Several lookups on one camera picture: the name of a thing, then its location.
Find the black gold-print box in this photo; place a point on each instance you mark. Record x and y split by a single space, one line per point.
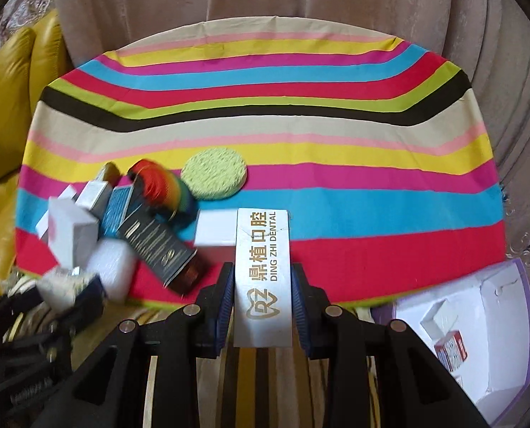
158 240

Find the long white gold-print box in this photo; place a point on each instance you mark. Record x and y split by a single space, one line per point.
262 276

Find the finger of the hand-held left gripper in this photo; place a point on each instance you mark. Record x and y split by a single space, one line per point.
93 298

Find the round green sponge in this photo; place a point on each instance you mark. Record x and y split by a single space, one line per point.
215 174

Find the purple white storage box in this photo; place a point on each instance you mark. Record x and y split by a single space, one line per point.
492 347

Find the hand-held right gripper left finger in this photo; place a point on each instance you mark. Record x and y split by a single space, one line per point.
222 307

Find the small white carton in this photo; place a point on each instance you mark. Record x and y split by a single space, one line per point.
438 319

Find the striped colourful tablecloth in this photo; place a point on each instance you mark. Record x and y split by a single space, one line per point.
300 133

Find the blue patterned box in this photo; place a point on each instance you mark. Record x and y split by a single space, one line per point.
115 212

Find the small red blue carton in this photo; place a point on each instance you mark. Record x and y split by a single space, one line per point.
452 350

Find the white foam block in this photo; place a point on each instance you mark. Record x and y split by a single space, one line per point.
113 267

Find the yellow leather sofa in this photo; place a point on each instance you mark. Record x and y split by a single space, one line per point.
11 98

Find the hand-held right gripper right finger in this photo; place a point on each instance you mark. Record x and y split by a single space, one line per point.
301 314

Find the plain white box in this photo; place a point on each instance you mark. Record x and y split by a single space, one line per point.
213 229

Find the tiny white box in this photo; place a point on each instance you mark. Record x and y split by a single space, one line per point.
67 192

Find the rainbow spring toy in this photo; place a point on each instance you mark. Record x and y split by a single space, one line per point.
160 187

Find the blurred white small box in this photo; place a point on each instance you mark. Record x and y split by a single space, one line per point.
57 290

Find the white cube box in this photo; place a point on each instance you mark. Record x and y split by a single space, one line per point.
71 232

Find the white grey printed box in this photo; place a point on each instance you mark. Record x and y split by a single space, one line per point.
93 196

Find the gold yellow box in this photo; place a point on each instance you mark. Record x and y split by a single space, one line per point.
108 173

